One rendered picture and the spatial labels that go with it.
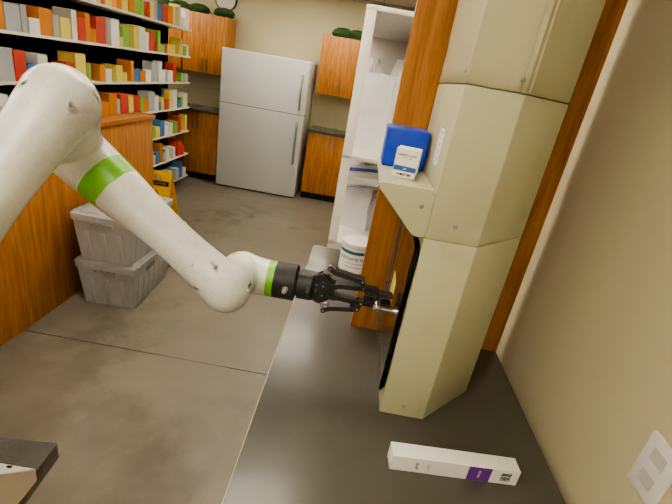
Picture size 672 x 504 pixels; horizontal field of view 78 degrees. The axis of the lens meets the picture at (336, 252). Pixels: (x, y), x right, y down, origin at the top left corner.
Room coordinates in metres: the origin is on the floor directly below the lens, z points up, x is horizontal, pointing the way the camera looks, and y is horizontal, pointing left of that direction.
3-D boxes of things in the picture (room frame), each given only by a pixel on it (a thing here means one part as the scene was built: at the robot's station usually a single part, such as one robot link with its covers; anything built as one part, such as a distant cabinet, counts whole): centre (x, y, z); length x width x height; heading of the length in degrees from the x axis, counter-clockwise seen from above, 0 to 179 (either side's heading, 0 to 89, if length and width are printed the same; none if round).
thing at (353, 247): (1.60, -0.08, 1.02); 0.13 x 0.13 x 0.15
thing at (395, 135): (1.06, -0.12, 1.56); 0.10 x 0.10 x 0.09; 89
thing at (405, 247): (0.97, -0.17, 1.19); 0.30 x 0.01 x 0.40; 179
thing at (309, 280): (0.93, 0.03, 1.20); 0.09 x 0.07 x 0.08; 90
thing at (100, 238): (2.65, 1.47, 0.49); 0.60 x 0.42 x 0.33; 179
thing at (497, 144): (0.97, -0.30, 1.33); 0.32 x 0.25 x 0.77; 179
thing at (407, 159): (0.92, -0.12, 1.54); 0.05 x 0.05 x 0.06; 77
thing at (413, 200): (0.98, -0.12, 1.46); 0.32 x 0.11 x 0.10; 179
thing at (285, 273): (0.92, 0.11, 1.20); 0.12 x 0.06 x 0.09; 0
